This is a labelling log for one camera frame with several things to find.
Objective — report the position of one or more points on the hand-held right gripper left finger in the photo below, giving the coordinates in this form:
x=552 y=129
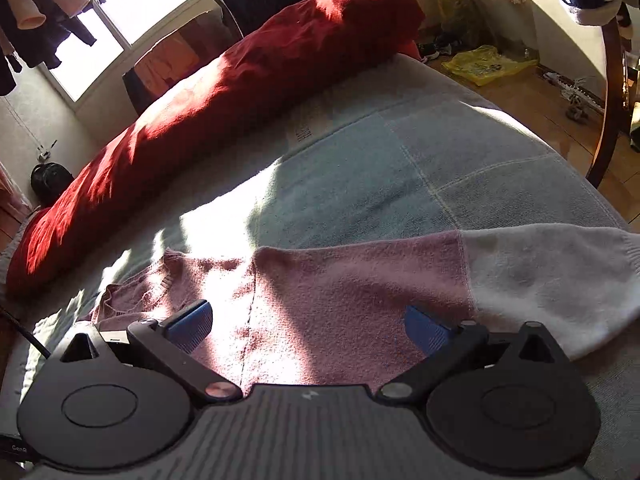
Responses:
x=192 y=325

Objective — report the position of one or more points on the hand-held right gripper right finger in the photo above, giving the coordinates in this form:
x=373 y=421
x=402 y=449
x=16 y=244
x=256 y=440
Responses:
x=425 y=330

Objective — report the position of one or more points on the pink and white sweater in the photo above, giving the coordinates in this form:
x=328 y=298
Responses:
x=350 y=300

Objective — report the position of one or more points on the green plaid bed blanket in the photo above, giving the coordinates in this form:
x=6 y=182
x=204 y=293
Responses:
x=400 y=170

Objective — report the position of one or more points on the black backpack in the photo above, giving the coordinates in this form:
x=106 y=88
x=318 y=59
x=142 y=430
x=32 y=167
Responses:
x=50 y=182

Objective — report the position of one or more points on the red duvet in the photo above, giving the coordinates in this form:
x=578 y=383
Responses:
x=225 y=100

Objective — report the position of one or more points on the orange garment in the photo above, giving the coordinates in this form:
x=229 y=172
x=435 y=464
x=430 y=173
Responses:
x=165 y=60

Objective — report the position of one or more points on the grey shoe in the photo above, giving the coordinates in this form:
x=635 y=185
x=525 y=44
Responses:
x=565 y=81
x=577 y=109

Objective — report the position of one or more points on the yellow plastic bag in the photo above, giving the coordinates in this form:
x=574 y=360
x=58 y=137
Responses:
x=457 y=7
x=485 y=65

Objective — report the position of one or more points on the black sneakers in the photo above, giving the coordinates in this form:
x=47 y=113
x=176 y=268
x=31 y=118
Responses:
x=437 y=49

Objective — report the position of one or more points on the wooden chair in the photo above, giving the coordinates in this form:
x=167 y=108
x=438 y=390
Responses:
x=610 y=110

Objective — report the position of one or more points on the window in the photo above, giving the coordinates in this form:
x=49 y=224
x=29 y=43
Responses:
x=130 y=15

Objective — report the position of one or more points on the wall socket with plug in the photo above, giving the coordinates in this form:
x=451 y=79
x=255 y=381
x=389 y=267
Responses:
x=44 y=154

